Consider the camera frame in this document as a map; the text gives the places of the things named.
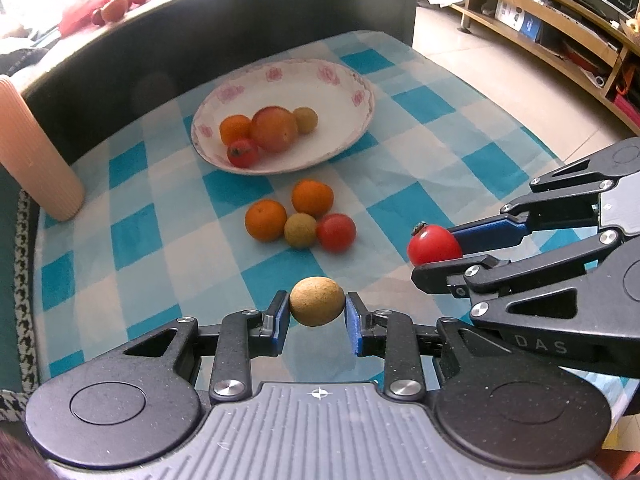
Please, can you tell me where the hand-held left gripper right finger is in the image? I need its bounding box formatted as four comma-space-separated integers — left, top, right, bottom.
344, 293, 562, 403

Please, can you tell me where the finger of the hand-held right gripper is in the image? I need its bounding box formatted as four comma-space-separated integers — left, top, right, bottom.
448, 156, 632, 257
410, 231, 622, 322

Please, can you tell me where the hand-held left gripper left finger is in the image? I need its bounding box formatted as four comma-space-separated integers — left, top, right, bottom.
121, 290, 292, 404

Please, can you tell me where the yellow-green jujube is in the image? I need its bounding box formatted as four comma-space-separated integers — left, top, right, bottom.
284, 213, 318, 249
292, 107, 319, 135
289, 276, 346, 327

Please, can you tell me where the small red tomato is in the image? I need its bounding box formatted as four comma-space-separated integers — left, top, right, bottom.
316, 213, 357, 253
227, 139, 260, 168
407, 222, 464, 267

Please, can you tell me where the small orange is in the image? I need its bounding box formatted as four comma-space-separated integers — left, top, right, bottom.
220, 115, 252, 145
291, 180, 335, 218
244, 199, 288, 242

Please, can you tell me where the large red-orange tomato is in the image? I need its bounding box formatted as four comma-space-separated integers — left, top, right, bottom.
250, 106, 299, 153

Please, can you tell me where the white floral plate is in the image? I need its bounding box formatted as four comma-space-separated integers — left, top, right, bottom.
191, 58, 376, 176

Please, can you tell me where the blue white checkered tablecloth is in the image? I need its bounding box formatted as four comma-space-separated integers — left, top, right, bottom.
32, 30, 640, 421

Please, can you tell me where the wooden shelf cabinet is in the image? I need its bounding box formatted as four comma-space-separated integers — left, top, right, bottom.
450, 0, 640, 136

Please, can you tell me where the blue white box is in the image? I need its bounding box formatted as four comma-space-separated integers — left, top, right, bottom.
495, 0, 544, 42

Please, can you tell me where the teal blanket houndstooth trim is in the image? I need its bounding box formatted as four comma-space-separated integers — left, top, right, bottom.
0, 165, 48, 426

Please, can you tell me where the dark coffee table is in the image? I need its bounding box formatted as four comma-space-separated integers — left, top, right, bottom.
20, 0, 418, 166

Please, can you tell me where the dark red fleece clothing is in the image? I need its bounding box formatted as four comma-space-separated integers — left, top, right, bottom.
0, 427, 53, 480

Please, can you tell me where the pink ribbed cylinder vase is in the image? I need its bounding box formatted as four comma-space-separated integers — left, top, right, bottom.
0, 75, 86, 222

